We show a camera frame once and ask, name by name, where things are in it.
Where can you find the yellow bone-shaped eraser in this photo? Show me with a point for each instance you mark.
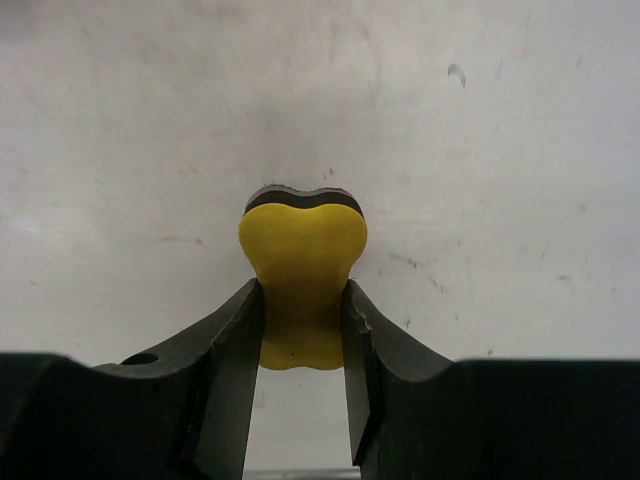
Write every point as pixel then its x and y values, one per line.
pixel 302 246

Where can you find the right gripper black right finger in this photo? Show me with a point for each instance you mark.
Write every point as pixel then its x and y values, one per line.
pixel 414 414

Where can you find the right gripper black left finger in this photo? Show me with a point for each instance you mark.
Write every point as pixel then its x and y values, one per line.
pixel 180 409

